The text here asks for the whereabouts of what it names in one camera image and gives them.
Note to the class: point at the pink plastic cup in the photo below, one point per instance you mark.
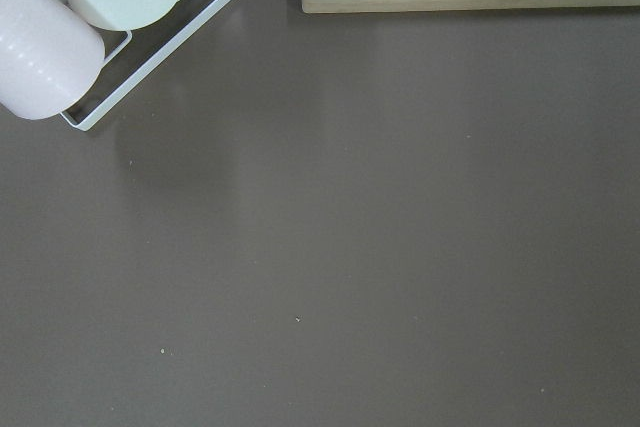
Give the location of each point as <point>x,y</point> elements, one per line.
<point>50,57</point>

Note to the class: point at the white wire cup rack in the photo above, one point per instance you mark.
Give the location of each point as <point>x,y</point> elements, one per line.
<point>132,55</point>

